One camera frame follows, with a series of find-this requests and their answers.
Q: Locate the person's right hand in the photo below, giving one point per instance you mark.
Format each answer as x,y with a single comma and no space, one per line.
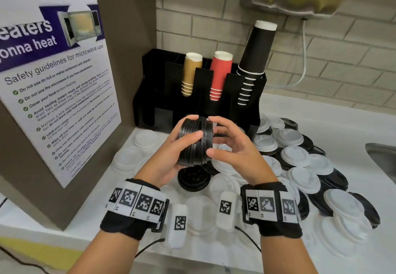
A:
244,159

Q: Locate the person's left hand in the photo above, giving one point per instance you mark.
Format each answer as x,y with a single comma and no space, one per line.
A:
164,159

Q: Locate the stack of black lids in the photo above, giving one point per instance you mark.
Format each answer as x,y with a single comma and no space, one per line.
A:
198,150

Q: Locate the pile of white cup lids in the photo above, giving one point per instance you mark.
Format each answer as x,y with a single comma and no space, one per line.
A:
303,178

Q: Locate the black cup and lid organizer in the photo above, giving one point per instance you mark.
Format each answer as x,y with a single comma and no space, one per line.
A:
157,91

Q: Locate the person's left forearm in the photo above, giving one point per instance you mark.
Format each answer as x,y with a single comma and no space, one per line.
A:
105,255

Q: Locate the right marker wristband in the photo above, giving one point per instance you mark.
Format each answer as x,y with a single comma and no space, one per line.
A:
269,209

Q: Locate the stack of red paper cups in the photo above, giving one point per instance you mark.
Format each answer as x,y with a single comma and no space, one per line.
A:
220,73

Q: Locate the stack of gold paper cups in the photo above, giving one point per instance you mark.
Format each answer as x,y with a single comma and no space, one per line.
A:
190,73

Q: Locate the stack of black paper cups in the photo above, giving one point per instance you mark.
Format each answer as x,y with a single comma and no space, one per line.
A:
256,51

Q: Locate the microwave safety poster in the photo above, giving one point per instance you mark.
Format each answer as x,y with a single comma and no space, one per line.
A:
55,97

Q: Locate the steel sink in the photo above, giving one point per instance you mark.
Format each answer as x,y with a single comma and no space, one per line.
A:
383,159

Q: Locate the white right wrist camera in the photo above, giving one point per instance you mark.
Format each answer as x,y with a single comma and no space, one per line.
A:
226,212

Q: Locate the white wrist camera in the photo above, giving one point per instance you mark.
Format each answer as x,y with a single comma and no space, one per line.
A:
226,212
178,227

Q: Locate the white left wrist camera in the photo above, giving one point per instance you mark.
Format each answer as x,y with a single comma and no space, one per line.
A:
178,227

